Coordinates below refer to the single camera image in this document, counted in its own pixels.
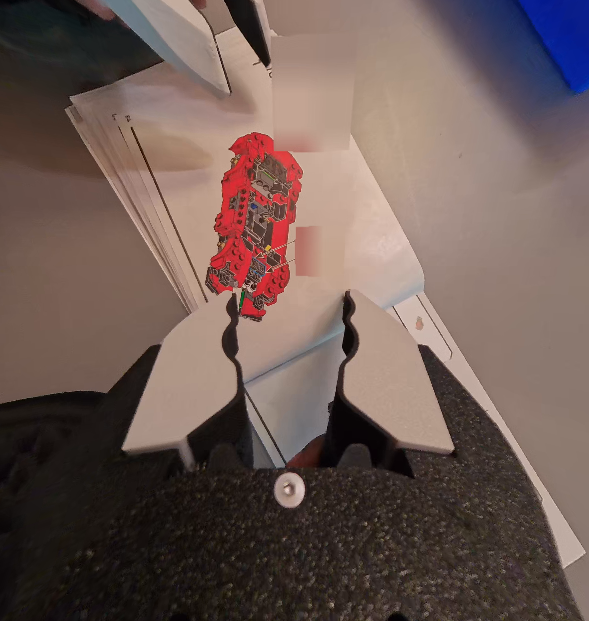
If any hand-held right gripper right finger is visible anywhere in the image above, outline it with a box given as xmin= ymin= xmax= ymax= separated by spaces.
xmin=329 ymin=289 xmax=455 ymax=459

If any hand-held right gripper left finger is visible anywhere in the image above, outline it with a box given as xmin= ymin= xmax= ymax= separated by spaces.
xmin=122 ymin=291 xmax=247 ymax=469

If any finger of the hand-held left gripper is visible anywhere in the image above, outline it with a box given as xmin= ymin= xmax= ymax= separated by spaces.
xmin=222 ymin=0 xmax=277 ymax=68
xmin=102 ymin=0 xmax=233 ymax=97

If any lego instruction booklet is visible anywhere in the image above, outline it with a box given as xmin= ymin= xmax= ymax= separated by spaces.
xmin=65 ymin=29 xmax=587 ymax=569

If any person's right hand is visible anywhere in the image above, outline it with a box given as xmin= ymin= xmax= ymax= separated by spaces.
xmin=286 ymin=433 xmax=327 ymax=469

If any blue plastic storage bin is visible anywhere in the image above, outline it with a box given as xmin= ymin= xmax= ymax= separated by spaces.
xmin=514 ymin=0 xmax=589 ymax=94

